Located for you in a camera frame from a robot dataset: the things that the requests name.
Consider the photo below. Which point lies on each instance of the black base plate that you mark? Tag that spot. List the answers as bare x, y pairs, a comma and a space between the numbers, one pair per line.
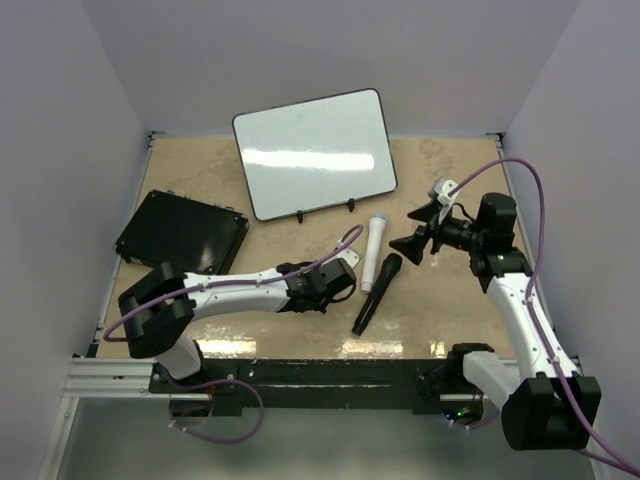
229, 386

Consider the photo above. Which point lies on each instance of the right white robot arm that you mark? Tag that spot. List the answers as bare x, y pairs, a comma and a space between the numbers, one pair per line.
545, 403

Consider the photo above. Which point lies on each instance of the white rectangular whiteboard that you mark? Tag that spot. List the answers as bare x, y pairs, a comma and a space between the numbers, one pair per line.
306, 156

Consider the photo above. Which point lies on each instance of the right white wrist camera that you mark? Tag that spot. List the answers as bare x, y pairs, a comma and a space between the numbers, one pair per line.
443, 197

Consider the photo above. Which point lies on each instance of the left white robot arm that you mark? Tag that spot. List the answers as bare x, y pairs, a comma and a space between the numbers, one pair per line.
158, 309

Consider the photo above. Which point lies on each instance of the white microphone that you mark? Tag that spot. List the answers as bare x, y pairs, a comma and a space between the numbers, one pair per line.
376, 227

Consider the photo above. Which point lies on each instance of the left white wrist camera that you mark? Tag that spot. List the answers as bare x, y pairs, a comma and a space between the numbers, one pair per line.
348, 254

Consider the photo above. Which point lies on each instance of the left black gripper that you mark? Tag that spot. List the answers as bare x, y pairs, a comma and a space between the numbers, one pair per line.
322, 307

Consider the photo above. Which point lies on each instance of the black flat case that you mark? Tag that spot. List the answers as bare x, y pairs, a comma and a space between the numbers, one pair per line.
195, 236

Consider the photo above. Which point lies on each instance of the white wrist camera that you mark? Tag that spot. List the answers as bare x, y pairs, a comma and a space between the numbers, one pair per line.
348, 254
443, 197

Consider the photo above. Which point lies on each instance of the black wire easel stand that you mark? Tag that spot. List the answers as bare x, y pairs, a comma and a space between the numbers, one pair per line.
325, 211

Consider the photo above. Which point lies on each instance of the aluminium frame rail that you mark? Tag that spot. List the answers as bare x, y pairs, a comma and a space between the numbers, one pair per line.
91, 378

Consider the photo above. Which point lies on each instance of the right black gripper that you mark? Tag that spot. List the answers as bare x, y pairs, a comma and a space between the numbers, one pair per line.
413, 247

